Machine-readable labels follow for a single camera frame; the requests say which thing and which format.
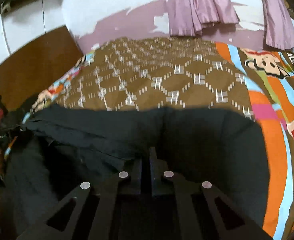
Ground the large black jacket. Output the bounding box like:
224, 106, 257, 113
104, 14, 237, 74
0, 105, 270, 239

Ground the dark clothes pile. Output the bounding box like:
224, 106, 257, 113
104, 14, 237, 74
0, 93, 39, 129

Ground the brown wooden headboard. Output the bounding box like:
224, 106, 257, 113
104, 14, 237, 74
0, 26, 82, 110

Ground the brown patterned bedspread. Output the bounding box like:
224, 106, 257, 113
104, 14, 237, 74
31, 37, 294, 239

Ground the pink left curtain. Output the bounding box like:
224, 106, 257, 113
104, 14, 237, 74
168, 0, 240, 36

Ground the pink curtain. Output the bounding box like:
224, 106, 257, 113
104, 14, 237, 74
262, 0, 294, 50
168, 0, 240, 36

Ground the pink right curtain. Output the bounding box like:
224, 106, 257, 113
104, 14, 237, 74
262, 0, 294, 50

